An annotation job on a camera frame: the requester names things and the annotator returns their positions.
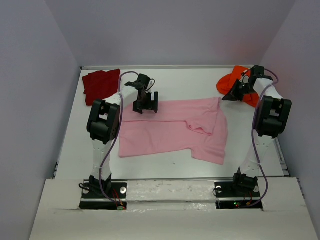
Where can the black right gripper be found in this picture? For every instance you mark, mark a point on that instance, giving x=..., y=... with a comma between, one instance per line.
x=240, y=88

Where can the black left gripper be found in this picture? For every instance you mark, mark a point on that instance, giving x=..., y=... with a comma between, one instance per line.
x=144, y=99

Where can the pink t shirt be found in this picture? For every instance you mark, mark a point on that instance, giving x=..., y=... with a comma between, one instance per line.
x=198, y=125

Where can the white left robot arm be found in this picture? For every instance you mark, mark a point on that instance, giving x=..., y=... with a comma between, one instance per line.
x=105, y=120

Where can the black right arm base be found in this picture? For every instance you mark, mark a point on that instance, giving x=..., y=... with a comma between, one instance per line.
x=242, y=192

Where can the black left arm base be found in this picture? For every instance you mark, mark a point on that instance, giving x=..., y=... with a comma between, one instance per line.
x=104, y=195

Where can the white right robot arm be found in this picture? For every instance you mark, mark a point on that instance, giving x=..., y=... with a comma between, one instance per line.
x=269, y=119

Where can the orange t shirt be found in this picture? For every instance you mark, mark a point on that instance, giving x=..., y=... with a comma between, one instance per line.
x=225, y=84

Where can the dark red folded t shirt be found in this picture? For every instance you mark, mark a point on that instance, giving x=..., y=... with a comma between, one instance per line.
x=100, y=85

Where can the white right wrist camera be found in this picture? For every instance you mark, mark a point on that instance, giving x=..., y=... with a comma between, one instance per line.
x=245, y=76

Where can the aluminium table front rail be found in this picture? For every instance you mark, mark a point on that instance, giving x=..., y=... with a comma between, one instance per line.
x=219, y=179

